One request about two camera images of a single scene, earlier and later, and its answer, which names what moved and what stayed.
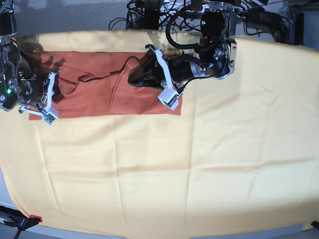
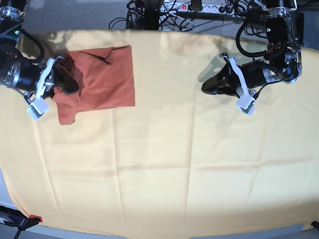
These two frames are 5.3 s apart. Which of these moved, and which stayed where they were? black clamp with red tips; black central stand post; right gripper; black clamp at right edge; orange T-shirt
Moved: right gripper; orange T-shirt
Stayed: black clamp at right edge; black central stand post; black clamp with red tips
